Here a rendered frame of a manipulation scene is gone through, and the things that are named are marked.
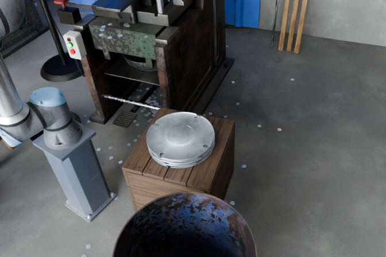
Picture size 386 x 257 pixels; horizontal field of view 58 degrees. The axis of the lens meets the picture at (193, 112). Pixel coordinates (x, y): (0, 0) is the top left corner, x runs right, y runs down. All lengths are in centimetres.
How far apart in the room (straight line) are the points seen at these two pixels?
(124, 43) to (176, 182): 80
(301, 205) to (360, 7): 165
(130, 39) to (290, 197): 110
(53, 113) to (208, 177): 63
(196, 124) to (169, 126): 12
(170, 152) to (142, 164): 13
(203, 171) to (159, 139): 24
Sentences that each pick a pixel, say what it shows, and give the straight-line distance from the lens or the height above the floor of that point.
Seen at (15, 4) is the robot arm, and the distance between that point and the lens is 115.
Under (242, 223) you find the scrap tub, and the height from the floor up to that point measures 46.
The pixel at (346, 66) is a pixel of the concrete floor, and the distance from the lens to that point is 273.
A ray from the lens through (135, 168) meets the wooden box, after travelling 147.
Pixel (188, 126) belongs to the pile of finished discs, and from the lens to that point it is 153.
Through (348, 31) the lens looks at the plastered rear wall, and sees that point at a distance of 301.
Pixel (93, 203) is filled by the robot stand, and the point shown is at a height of 7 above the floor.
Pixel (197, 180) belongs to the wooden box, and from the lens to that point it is 139.
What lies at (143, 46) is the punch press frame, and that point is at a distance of 179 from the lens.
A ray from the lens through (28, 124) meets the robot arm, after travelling 137.
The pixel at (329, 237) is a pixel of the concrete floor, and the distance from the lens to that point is 173.
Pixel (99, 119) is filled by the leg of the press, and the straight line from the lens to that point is 224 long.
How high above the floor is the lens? 145
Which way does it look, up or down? 41 degrees down
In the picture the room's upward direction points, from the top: 5 degrees counter-clockwise
